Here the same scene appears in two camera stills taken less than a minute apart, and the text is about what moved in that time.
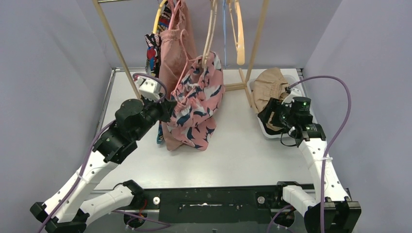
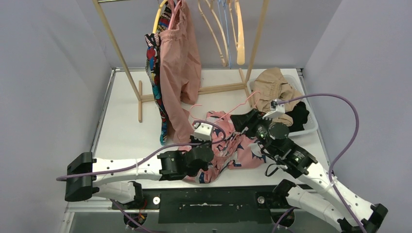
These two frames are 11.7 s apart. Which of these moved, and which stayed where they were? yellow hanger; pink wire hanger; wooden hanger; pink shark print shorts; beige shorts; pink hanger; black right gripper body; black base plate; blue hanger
Moved: pink shark print shorts; pink wire hanger; blue hanger; black right gripper body
Stayed: yellow hanger; beige shorts; wooden hanger; pink hanger; black base plate
